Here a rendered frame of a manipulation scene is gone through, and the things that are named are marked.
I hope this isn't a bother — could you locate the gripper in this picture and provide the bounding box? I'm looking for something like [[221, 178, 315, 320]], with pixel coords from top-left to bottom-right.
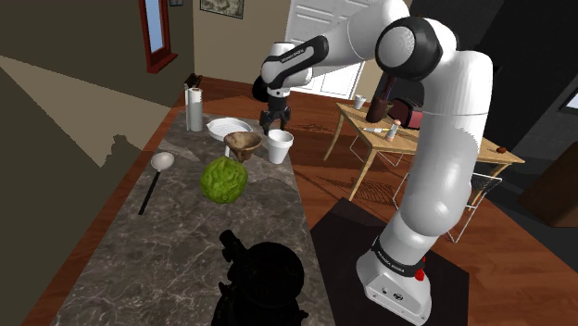
[[259, 94, 293, 136]]

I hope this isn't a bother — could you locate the white foam cup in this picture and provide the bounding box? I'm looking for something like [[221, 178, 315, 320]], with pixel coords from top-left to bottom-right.
[[267, 129, 295, 165]]

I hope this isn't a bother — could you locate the brown funnel-shaped bowl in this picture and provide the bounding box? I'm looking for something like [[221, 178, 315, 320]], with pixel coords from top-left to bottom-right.
[[223, 131, 263, 164]]

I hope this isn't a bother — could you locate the white round dish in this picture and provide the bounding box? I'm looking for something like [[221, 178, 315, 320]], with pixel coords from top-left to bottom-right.
[[206, 117, 254, 142]]

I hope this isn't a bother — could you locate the green cabbage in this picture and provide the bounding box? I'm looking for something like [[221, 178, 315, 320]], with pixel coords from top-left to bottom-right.
[[199, 155, 249, 205]]

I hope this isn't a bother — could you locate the white paper towel roll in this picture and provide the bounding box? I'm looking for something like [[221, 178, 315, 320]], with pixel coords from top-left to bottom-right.
[[184, 82, 205, 133]]

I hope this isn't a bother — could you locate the wooden table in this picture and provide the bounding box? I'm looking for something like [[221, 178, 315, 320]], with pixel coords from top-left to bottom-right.
[[322, 101, 526, 203]]

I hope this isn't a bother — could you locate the white panelled door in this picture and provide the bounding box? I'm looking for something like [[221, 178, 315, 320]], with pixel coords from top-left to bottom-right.
[[283, 0, 386, 100]]

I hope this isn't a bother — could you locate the dark brown vase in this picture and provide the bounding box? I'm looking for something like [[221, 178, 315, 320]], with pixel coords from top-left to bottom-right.
[[365, 74, 396, 124]]

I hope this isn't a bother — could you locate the red toaster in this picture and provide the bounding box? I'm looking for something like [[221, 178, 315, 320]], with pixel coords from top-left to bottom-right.
[[388, 96, 424, 131]]

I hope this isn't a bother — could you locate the red framed window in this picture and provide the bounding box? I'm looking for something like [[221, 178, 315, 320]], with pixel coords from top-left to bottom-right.
[[137, 0, 179, 75]]

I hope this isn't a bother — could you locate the dark robot stand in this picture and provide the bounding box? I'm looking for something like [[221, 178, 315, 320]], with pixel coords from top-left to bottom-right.
[[309, 196, 471, 326]]

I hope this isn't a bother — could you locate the black kettle-shaped appliance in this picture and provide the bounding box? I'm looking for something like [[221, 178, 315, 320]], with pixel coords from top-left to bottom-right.
[[210, 229, 310, 326]]

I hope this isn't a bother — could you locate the dark wooden cabinet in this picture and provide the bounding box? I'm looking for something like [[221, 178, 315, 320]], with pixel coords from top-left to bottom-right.
[[517, 140, 578, 228]]

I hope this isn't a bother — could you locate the white ladle with black handle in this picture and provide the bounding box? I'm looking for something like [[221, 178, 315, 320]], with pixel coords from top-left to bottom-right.
[[137, 151, 176, 216]]

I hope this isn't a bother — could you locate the dark wall picture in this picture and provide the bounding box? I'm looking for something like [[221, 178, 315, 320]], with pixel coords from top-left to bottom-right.
[[199, 0, 245, 20]]

